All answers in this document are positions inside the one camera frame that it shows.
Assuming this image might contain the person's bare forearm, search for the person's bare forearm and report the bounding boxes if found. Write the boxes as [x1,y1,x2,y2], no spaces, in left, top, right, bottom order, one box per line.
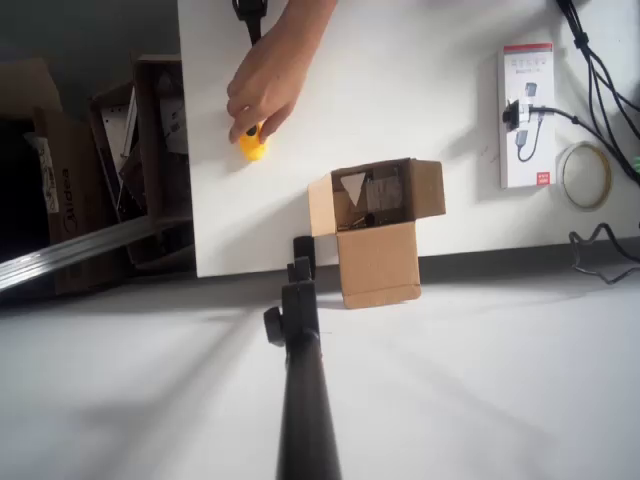
[267,0,339,46]

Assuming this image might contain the cardboard box of metal parts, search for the cardboard box of metal parts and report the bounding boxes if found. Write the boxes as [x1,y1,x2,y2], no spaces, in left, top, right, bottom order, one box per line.
[88,53,195,274]

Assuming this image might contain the large Midea cardboard box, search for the large Midea cardboard box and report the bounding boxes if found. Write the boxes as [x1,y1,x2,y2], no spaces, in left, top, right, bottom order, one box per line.
[0,57,134,296]

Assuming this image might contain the small open cardboard box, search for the small open cardboard box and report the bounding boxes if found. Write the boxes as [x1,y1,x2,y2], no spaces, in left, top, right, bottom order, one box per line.
[307,157,447,310]

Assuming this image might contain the white product box red stripes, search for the white product box red stripes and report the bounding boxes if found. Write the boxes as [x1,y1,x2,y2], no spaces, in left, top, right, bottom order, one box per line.
[496,42,557,190]

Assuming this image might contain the person's bare hand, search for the person's bare hand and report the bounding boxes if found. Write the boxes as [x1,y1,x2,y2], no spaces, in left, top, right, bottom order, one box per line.
[226,27,321,146]

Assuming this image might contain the grey white metal part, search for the grey white metal part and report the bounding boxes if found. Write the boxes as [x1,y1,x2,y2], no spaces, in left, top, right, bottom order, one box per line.
[157,69,190,156]

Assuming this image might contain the grey plastic packet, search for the grey plastic packet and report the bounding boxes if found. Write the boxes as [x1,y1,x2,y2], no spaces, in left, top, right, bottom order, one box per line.
[367,174,405,211]

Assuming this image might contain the small black white webcam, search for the small black white webcam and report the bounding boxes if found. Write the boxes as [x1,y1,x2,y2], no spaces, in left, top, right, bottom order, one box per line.
[501,98,532,134]

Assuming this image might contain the black stand clamp knob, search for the black stand clamp knob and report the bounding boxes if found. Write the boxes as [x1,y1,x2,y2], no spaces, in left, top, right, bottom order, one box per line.
[263,306,287,347]

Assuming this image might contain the clear tape roll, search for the clear tape roll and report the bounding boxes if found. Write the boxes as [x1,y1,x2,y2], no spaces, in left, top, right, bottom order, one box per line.
[555,141,614,214]

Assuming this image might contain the perforated metal bracket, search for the perforated metal bracket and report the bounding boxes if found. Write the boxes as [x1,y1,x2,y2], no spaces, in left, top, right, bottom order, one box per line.
[99,87,149,224]

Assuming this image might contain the aluminium extrusion rail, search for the aluminium extrusion rail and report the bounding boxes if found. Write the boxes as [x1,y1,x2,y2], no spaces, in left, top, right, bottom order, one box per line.
[0,215,194,296]

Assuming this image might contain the black webcam cable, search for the black webcam cable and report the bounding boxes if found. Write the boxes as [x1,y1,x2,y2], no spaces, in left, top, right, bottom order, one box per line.
[528,103,640,177]

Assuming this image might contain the black camera stand pole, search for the black camera stand pole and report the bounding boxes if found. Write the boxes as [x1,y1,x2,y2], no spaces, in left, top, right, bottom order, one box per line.
[274,234,344,480]

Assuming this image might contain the thin black kinked cable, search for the thin black kinked cable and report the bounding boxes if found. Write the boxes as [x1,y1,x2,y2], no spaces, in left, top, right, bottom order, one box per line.
[568,222,640,286]

